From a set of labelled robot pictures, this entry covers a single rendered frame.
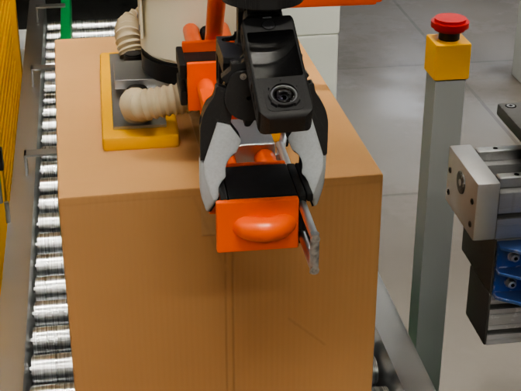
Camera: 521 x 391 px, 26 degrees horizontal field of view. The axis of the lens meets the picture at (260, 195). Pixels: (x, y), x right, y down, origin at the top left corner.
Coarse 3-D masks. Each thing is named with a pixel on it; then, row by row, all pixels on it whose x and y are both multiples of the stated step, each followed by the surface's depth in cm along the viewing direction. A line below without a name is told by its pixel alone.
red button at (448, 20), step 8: (440, 16) 208; (448, 16) 208; (456, 16) 208; (464, 16) 208; (432, 24) 207; (440, 24) 206; (448, 24) 205; (456, 24) 205; (464, 24) 206; (440, 32) 206; (448, 32) 206; (456, 32) 206; (448, 40) 207; (456, 40) 208
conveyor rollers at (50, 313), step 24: (48, 24) 361; (72, 24) 362; (96, 24) 363; (48, 48) 345; (48, 72) 322; (48, 96) 306; (48, 120) 290; (48, 144) 282; (48, 168) 266; (48, 192) 258; (48, 216) 243; (48, 240) 234; (48, 264) 226; (48, 288) 218; (48, 312) 210; (48, 336) 203; (48, 360) 195; (48, 384) 189; (72, 384) 189
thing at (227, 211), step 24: (240, 168) 105; (264, 168) 105; (240, 192) 101; (264, 192) 101; (288, 192) 101; (216, 216) 99; (240, 216) 99; (264, 216) 100; (216, 240) 100; (240, 240) 101; (288, 240) 101
